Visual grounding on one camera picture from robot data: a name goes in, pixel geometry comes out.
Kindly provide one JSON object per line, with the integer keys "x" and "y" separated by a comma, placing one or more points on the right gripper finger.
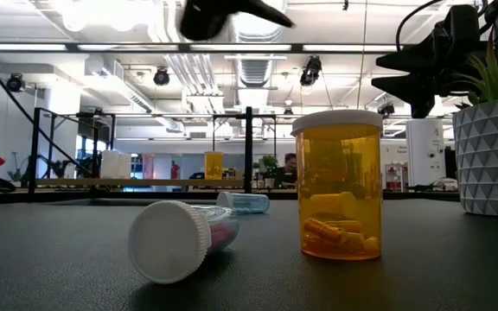
{"x": 422, "y": 60}
{"x": 422, "y": 90}

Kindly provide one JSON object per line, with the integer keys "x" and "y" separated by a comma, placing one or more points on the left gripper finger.
{"x": 206, "y": 19}

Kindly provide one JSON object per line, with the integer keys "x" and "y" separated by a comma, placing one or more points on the orange medicine bottle white cap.
{"x": 213, "y": 166}
{"x": 340, "y": 185}

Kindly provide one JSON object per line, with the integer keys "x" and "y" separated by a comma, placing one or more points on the red medicine bottle white cap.
{"x": 169, "y": 242}
{"x": 175, "y": 170}

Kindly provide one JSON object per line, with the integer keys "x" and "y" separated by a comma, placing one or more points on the clear medicine bottle white cap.
{"x": 110, "y": 164}

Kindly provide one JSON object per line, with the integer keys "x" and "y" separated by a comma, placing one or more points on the blue medicine bottle white cap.
{"x": 249, "y": 203}

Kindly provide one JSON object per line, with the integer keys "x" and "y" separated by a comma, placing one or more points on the light wooden shelf black posts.
{"x": 145, "y": 182}

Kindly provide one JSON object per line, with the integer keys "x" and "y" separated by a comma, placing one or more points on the black ceiling spotlight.
{"x": 161, "y": 77}
{"x": 385, "y": 109}
{"x": 310, "y": 71}
{"x": 15, "y": 82}

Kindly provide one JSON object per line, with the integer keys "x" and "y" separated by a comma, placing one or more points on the rack with red bins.
{"x": 396, "y": 175}

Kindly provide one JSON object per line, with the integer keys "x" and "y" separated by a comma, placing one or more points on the white geometric pot green plant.
{"x": 491, "y": 164}

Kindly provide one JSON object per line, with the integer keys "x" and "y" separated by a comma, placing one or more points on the person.
{"x": 290, "y": 173}

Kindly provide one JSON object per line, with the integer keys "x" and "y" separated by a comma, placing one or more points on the green potted plant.
{"x": 270, "y": 164}

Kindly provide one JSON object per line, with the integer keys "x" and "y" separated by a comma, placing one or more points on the black table mat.
{"x": 59, "y": 259}

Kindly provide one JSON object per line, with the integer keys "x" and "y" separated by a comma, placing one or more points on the silver air duct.
{"x": 253, "y": 71}

